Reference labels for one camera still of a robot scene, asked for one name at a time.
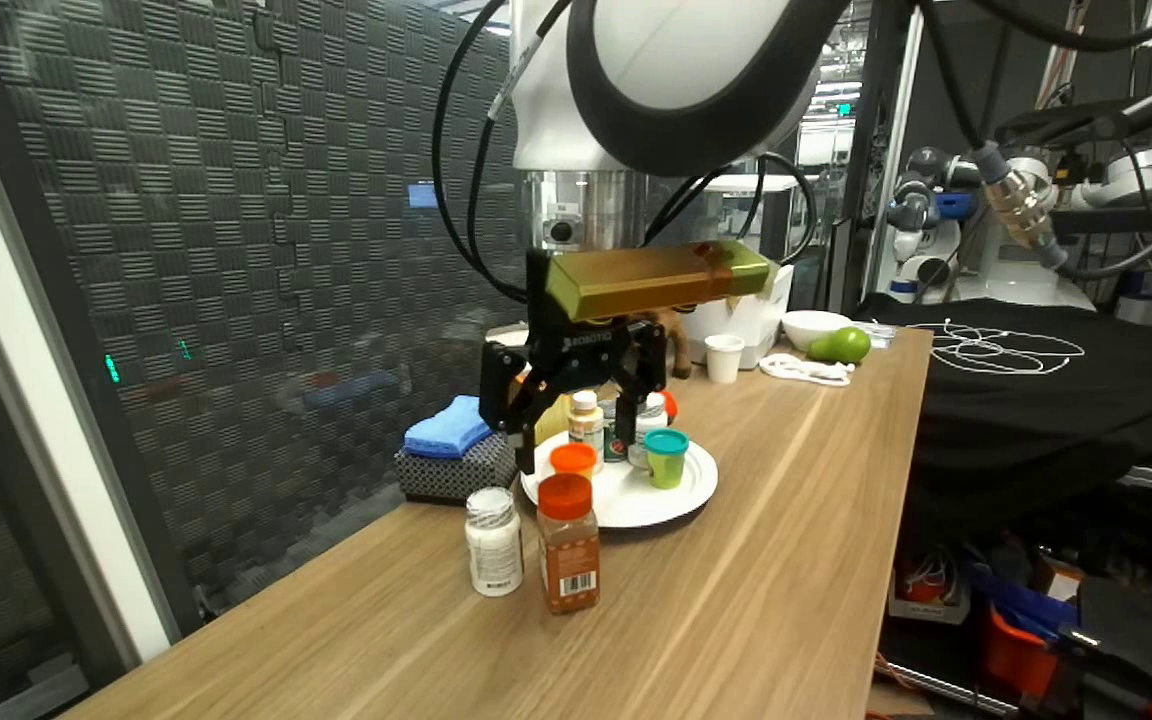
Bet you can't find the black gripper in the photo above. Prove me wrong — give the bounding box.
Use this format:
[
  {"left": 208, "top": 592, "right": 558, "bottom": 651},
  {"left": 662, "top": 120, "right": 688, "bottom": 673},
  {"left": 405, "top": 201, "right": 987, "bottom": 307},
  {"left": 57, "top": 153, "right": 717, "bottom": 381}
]
[{"left": 475, "top": 249, "right": 670, "bottom": 476}]

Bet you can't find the green tub teal lid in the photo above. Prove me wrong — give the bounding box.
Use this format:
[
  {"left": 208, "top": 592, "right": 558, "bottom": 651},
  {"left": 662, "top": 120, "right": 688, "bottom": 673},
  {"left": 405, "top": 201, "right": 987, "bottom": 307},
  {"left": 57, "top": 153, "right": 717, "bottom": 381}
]
[{"left": 636, "top": 426, "right": 690, "bottom": 492}]

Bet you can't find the white round plate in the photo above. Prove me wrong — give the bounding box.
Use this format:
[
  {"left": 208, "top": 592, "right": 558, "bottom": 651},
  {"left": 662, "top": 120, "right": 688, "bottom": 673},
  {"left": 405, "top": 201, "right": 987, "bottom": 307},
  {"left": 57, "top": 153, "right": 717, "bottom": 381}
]
[{"left": 515, "top": 432, "right": 723, "bottom": 538}]

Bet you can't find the blue folded cloth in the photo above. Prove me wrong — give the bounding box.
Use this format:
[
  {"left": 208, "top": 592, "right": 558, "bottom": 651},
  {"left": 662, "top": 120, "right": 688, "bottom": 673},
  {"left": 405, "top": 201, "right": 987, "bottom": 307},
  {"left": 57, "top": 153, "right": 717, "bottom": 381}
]
[{"left": 399, "top": 392, "right": 493, "bottom": 464}]

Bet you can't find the grey fabric box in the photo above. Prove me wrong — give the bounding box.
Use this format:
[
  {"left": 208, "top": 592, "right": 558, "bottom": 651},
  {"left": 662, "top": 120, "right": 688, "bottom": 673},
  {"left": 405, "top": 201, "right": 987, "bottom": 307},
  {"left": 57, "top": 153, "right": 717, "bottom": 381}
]
[{"left": 392, "top": 426, "right": 523, "bottom": 508}]

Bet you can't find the spice jar orange lid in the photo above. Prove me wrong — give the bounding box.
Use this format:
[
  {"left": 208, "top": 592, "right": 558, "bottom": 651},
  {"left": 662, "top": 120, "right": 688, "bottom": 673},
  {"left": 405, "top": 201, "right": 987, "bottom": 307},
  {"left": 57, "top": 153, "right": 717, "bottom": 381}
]
[{"left": 532, "top": 471, "right": 604, "bottom": 619}]

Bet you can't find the white paper cup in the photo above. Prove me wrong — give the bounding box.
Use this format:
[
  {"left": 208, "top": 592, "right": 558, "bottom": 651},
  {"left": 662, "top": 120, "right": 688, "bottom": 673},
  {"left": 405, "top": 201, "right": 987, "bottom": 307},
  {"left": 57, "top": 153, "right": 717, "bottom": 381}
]
[{"left": 704, "top": 331, "right": 747, "bottom": 388}]

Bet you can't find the white crumpled paper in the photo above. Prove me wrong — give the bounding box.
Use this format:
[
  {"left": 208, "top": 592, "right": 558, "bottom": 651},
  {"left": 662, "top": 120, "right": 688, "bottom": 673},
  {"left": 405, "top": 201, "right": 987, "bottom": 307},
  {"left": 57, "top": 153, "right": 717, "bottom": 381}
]
[{"left": 755, "top": 349, "right": 859, "bottom": 392}]

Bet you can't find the white bowl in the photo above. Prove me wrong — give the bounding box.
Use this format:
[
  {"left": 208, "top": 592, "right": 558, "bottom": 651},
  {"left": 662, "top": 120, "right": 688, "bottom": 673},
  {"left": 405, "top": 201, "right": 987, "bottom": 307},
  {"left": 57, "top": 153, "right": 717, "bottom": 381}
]
[{"left": 781, "top": 307, "right": 859, "bottom": 362}]

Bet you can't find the green fruit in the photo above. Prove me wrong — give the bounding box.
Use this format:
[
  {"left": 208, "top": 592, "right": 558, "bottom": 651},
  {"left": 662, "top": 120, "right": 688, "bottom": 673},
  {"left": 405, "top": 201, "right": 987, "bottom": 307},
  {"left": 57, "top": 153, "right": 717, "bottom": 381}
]
[{"left": 808, "top": 325, "right": 874, "bottom": 369}]

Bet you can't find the black covered table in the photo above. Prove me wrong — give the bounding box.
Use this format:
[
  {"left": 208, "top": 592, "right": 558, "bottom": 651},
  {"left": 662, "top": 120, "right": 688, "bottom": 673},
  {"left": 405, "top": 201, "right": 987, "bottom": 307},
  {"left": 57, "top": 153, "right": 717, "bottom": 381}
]
[{"left": 911, "top": 292, "right": 1152, "bottom": 538}]

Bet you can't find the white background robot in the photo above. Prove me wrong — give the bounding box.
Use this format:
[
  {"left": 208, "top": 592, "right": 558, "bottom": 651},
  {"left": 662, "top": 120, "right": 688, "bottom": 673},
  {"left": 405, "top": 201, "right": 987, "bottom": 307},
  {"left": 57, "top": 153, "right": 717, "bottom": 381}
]
[{"left": 872, "top": 91, "right": 1152, "bottom": 317}]

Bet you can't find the red bin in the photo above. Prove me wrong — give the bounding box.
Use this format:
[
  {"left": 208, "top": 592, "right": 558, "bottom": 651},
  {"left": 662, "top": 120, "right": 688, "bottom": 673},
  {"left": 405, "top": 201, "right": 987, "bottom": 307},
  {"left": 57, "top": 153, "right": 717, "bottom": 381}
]
[{"left": 974, "top": 598, "right": 1070, "bottom": 705}]

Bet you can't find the thin white cable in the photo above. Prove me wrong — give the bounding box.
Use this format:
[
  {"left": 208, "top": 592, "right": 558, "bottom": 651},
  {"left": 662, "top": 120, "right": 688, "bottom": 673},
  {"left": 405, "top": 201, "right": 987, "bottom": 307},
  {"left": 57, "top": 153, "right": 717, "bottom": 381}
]
[{"left": 926, "top": 317, "right": 1088, "bottom": 381}]

